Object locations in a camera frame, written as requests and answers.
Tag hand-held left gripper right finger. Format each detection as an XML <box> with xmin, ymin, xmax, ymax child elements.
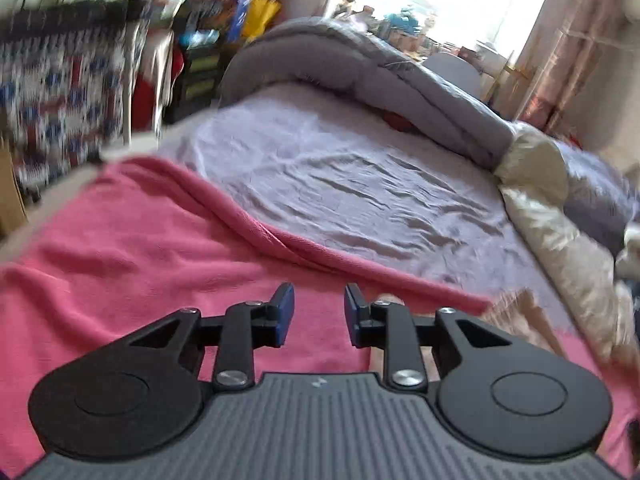
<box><xmin>344</xmin><ymin>283</ymin><xmax>514</xmax><ymax>391</ymax></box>

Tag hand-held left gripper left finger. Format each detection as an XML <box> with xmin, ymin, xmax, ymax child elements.
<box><xmin>129</xmin><ymin>282</ymin><xmax>296</xmax><ymax>394</ymax></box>

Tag beige pants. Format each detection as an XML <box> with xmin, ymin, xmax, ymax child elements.
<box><xmin>369</xmin><ymin>287</ymin><xmax>568</xmax><ymax>381</ymax></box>

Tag lilac bed sheet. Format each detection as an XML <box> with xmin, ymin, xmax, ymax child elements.
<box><xmin>152</xmin><ymin>82</ymin><xmax>576</xmax><ymax>333</ymax></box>

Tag pink blanket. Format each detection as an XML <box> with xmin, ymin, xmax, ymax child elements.
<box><xmin>0</xmin><ymin>156</ymin><xmax>640</xmax><ymax>466</ymax></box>

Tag red pillow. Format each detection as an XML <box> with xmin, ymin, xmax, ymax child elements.
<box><xmin>382</xmin><ymin>110</ymin><xmax>416</xmax><ymax>133</ymax></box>

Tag cream duvet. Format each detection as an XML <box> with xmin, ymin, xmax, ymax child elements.
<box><xmin>492</xmin><ymin>122</ymin><xmax>640</xmax><ymax>361</ymax></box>

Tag grey quilt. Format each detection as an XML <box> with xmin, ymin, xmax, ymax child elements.
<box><xmin>220</xmin><ymin>17</ymin><xmax>521</xmax><ymax>171</ymax></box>

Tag black drawer unit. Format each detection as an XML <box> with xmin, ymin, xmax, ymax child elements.
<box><xmin>167</xmin><ymin>30</ymin><xmax>241</xmax><ymax>123</ymax></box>

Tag white chair back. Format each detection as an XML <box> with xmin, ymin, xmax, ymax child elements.
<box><xmin>420</xmin><ymin>52</ymin><xmax>483</xmax><ymax>101</ymax></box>

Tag red and white garment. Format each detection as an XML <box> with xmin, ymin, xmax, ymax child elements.
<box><xmin>132</xmin><ymin>30</ymin><xmax>176</xmax><ymax>136</ymax></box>

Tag lilac patterned quilt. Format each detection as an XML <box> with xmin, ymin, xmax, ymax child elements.
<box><xmin>550</xmin><ymin>137</ymin><xmax>640</xmax><ymax>261</ymax></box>

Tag wooden easel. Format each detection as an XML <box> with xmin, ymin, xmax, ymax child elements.
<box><xmin>482</xmin><ymin>50</ymin><xmax>531</xmax><ymax>106</ymax></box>

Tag yellow shopping bag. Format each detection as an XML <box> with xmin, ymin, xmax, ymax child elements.
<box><xmin>242</xmin><ymin>0</ymin><xmax>283</xmax><ymax>41</ymax></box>

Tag blue plush toy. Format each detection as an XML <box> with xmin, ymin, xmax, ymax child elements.
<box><xmin>387</xmin><ymin>7</ymin><xmax>421</xmax><ymax>36</ymax></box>

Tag cardboard box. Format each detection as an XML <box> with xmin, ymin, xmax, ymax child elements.
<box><xmin>0</xmin><ymin>145</ymin><xmax>28</xmax><ymax>236</ymax></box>

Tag colourful toy box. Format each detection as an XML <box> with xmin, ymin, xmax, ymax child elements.
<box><xmin>210</xmin><ymin>0</ymin><xmax>251</xmax><ymax>43</ymax></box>

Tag patterned woven cloth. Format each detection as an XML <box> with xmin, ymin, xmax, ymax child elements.
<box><xmin>0</xmin><ymin>2</ymin><xmax>146</xmax><ymax>196</ymax></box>

